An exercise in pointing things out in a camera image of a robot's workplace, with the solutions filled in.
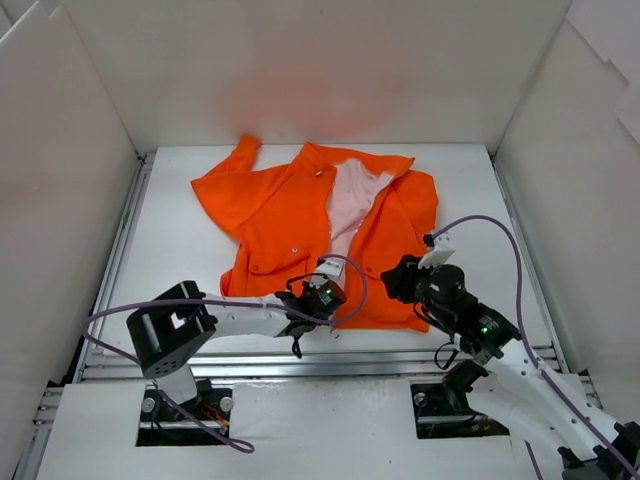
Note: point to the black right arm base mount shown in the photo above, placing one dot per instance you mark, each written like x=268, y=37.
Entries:
x=442, y=410

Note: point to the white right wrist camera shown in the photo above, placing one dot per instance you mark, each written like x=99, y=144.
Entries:
x=440, y=248

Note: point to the aluminium table frame rail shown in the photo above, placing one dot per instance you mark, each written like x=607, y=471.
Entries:
x=166, y=238

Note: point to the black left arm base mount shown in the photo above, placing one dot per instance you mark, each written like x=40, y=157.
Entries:
x=161, y=425

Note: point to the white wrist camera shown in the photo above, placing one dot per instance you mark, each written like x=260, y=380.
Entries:
x=328, y=269
x=440, y=248

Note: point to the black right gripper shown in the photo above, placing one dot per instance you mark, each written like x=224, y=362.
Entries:
x=398, y=277

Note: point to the orange jacket with pink lining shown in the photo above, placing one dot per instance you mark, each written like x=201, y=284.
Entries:
x=373, y=209

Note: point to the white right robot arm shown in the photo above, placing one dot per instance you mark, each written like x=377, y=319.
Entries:
x=504, y=379

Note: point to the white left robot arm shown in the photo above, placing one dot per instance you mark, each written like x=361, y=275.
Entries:
x=167, y=331

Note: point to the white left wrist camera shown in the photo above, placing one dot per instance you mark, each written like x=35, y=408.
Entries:
x=328, y=269

